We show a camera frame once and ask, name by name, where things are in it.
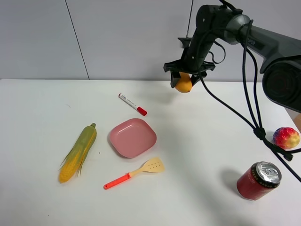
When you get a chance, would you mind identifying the beige spatula red handle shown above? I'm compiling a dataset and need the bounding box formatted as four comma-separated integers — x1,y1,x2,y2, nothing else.
103,157,165,190

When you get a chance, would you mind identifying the black cable bundle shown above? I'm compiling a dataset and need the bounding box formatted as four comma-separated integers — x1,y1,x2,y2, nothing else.
195,18,301,183

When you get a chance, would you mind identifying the pink square plate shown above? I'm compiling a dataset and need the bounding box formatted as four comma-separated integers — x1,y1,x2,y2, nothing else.
109,118,157,158

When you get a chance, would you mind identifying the red capped white marker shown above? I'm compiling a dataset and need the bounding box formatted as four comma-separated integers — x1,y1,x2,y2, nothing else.
118,93,147,116

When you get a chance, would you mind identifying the red yellow apple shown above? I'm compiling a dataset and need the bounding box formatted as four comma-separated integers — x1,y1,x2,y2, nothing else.
273,127,301,149

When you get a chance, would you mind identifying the yellow corn cob green husk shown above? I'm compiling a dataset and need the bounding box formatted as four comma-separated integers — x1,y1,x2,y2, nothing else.
58,123,97,183

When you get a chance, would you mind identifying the orange yellow mango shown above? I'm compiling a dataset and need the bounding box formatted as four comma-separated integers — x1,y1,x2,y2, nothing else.
175,72,192,93

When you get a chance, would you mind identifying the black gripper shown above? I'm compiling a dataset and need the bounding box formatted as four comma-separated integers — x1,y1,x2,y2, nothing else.
164,38,215,88

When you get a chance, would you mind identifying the red soda can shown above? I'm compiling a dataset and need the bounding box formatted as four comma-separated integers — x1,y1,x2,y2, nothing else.
237,161,282,201

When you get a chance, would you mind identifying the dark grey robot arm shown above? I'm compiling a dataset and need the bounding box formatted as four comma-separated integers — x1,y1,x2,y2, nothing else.
163,1,301,112

